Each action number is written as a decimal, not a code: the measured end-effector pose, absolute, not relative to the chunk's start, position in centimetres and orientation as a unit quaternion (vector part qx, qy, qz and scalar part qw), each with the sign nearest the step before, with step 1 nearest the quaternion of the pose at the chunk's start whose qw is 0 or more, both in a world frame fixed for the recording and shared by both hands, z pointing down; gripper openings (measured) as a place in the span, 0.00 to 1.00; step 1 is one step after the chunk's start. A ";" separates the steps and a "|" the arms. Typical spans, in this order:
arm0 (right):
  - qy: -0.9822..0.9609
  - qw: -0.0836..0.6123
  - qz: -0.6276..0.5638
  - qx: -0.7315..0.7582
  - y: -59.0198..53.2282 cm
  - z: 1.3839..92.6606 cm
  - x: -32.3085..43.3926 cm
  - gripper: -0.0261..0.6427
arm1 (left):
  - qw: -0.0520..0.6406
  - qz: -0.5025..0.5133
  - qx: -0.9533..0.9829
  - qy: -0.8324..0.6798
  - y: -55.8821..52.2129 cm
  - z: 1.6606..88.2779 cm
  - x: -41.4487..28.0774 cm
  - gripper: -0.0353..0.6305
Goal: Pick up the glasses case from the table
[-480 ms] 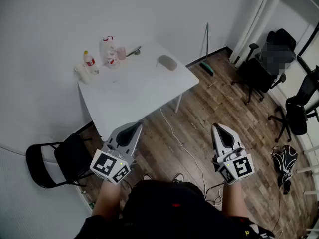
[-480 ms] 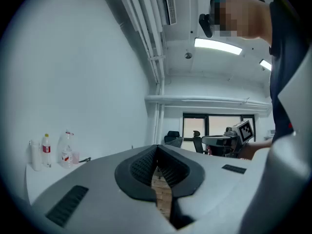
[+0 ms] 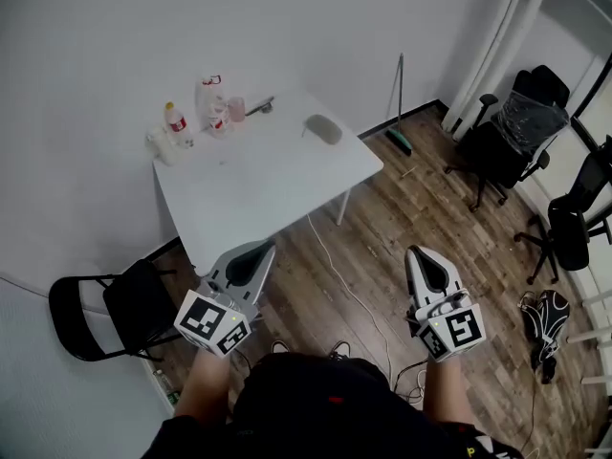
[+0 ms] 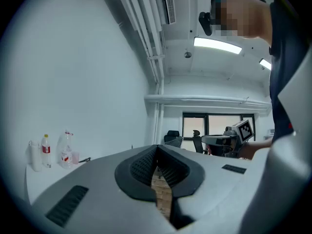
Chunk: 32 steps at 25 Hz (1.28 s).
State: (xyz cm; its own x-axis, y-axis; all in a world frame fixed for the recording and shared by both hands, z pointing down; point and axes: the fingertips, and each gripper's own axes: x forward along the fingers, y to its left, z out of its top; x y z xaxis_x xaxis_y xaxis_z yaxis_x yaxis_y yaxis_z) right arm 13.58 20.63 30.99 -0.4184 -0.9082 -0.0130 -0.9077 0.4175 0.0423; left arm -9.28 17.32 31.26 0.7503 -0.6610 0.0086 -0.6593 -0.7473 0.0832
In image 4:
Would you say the white table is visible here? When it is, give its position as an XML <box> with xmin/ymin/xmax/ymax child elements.
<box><xmin>24</xmin><ymin>155</ymin><xmax>98</xmax><ymax>206</ymax></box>

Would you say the white ceiling pipe bundle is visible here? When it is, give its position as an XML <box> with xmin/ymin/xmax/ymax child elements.
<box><xmin>116</xmin><ymin>0</ymin><xmax>167</xmax><ymax>84</ymax></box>

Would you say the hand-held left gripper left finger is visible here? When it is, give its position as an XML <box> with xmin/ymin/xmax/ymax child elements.
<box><xmin>114</xmin><ymin>145</ymin><xmax>159</xmax><ymax>202</ymax></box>

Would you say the person's right forearm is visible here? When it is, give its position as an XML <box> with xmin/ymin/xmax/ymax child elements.
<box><xmin>240</xmin><ymin>138</ymin><xmax>273</xmax><ymax>160</ymax></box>

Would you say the black head-worn camera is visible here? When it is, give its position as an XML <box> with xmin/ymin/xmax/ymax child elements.
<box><xmin>198</xmin><ymin>0</ymin><xmax>217</xmax><ymax>37</ymax></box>

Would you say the black framed window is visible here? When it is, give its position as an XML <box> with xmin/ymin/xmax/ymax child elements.
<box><xmin>182</xmin><ymin>112</ymin><xmax>256</xmax><ymax>154</ymax></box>

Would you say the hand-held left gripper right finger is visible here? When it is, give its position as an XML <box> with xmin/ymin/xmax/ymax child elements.
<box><xmin>156</xmin><ymin>144</ymin><xmax>206</xmax><ymax>230</ymax></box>

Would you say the long ceiling light panel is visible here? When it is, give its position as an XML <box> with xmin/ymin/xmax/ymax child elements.
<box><xmin>193</xmin><ymin>36</ymin><xmax>243</xmax><ymax>56</ymax></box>

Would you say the large clear water bottle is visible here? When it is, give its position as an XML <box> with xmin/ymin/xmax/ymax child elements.
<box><xmin>56</xmin><ymin>130</ymin><xmax>74</xmax><ymax>170</ymax></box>

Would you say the person's dark shirt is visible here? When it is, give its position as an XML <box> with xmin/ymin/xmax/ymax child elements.
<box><xmin>269</xmin><ymin>0</ymin><xmax>312</xmax><ymax>143</ymax></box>

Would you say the clear bottle yellow cap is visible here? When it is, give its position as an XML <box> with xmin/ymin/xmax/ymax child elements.
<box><xmin>40</xmin><ymin>134</ymin><xmax>52</xmax><ymax>169</ymax></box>

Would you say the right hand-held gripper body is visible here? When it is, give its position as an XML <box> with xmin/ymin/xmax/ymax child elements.
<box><xmin>201</xmin><ymin>119</ymin><xmax>254</xmax><ymax>158</ymax></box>

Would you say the person's head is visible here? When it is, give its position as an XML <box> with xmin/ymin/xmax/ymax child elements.
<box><xmin>211</xmin><ymin>0</ymin><xmax>274</xmax><ymax>46</ymax></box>

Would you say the small ceiling light panel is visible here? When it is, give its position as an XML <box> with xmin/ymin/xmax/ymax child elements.
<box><xmin>258</xmin><ymin>58</ymin><xmax>272</xmax><ymax>71</ymax></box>

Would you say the black office chair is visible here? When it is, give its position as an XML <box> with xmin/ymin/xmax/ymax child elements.
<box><xmin>192</xmin><ymin>129</ymin><xmax>208</xmax><ymax>154</ymax></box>
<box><xmin>163</xmin><ymin>130</ymin><xmax>184</xmax><ymax>149</ymax></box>

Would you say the white horizontal wall pipe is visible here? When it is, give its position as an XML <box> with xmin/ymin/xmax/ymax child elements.
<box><xmin>144</xmin><ymin>94</ymin><xmax>272</xmax><ymax>112</ymax></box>

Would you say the white vertical wall pipe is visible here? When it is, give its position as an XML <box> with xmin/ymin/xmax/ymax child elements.
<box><xmin>153</xmin><ymin>81</ymin><xmax>165</xmax><ymax>145</ymax></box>

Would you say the white opaque bottle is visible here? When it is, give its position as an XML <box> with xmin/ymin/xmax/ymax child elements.
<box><xmin>29</xmin><ymin>140</ymin><xmax>42</xmax><ymax>173</ymax></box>

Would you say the ceiling air vent grille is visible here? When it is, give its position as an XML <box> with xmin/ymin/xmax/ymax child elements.
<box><xmin>161</xmin><ymin>0</ymin><xmax>177</xmax><ymax>25</ymax></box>

